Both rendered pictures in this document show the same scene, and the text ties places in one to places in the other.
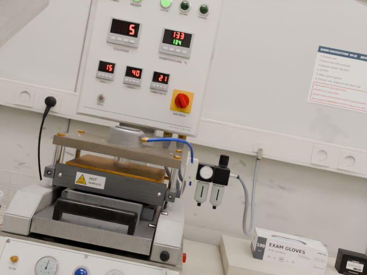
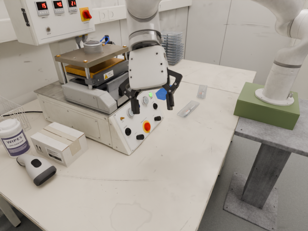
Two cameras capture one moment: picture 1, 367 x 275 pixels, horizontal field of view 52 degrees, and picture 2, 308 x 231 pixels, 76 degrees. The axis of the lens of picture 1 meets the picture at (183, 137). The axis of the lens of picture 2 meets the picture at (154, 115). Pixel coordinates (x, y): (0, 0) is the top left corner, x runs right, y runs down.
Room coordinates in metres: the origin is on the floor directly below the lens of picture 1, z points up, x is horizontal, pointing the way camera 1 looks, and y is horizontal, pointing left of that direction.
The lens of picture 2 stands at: (0.21, 0.77, 1.35)
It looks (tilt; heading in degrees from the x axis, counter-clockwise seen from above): 33 degrees down; 299
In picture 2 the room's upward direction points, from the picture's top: straight up
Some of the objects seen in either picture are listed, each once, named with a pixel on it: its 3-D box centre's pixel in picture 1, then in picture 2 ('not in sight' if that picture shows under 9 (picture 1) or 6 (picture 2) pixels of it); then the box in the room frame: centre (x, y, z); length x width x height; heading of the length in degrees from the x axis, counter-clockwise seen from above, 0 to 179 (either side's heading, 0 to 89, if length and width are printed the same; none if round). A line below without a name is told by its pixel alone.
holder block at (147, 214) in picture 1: (114, 197); (98, 78); (0.86, 0.13, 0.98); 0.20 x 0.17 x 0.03; 90
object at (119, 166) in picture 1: (124, 163); (96, 60); (0.86, 0.12, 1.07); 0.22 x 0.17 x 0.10; 90
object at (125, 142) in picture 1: (133, 155); (92, 54); (0.89, 0.11, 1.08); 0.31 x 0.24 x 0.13; 90
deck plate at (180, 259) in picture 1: (113, 217); (95, 87); (0.89, 0.13, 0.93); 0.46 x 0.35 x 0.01; 0
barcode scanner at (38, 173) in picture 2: not in sight; (30, 164); (0.85, 0.54, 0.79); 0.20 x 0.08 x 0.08; 179
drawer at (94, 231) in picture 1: (109, 207); (106, 82); (0.81, 0.13, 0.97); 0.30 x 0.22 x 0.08; 0
